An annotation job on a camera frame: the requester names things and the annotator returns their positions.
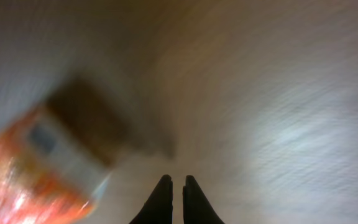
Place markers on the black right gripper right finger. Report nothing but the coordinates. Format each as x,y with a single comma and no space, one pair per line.
196,207

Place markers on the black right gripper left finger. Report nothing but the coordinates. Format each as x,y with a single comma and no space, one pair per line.
158,208

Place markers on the orange tissue pack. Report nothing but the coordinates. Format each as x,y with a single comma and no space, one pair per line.
46,174

